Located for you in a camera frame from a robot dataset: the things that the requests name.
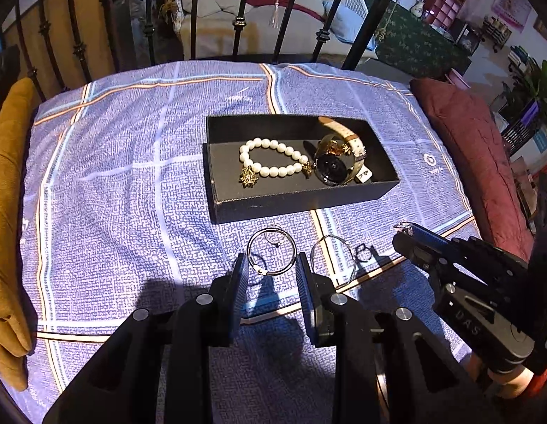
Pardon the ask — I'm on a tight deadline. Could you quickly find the large silver hoop ring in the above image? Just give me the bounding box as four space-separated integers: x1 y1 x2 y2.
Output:
245 226 298 278

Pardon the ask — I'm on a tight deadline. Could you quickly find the black jewelry tray box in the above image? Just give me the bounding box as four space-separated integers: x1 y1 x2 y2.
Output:
202 114 399 224

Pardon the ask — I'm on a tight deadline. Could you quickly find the person's right hand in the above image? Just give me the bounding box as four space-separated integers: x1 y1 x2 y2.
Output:
461 353 547 399

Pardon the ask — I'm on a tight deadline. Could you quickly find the thin silver bangle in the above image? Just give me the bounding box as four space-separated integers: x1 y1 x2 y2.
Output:
309 234 357 286

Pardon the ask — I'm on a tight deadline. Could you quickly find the white earring card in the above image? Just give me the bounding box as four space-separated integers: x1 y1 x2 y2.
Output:
355 166 373 184

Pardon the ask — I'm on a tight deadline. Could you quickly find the maroon pillow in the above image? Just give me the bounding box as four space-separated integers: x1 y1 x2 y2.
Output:
409 78 534 261

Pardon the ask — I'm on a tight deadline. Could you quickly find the gold charm earring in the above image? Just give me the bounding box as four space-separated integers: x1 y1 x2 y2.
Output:
326 139 353 156

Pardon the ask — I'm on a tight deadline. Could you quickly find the purple plaid bed sheet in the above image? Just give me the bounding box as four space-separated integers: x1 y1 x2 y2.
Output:
14 61 477 423

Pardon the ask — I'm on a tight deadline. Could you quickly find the gold flower brooch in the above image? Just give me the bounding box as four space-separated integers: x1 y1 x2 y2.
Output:
239 166 259 189

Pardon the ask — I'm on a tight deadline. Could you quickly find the green potted plant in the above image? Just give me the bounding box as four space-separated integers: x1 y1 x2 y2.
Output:
503 58 547 130

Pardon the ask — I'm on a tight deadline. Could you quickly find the green patterned tablecloth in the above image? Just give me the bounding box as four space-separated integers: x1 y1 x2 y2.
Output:
374 1 471 80

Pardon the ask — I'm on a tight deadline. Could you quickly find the mustard yellow cushion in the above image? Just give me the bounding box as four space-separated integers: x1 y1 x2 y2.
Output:
0 78 36 390

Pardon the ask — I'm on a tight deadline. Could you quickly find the light blue pillow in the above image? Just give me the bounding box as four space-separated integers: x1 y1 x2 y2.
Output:
331 4 363 44

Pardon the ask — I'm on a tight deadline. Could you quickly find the beige strap wristwatch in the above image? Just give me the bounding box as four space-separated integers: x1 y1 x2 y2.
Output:
302 116 366 187

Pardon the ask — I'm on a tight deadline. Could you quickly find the white pearl bracelet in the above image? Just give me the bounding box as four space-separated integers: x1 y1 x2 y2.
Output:
238 137 311 179

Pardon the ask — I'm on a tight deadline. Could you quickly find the black iron bed frame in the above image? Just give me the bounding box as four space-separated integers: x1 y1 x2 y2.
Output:
0 0 391 100

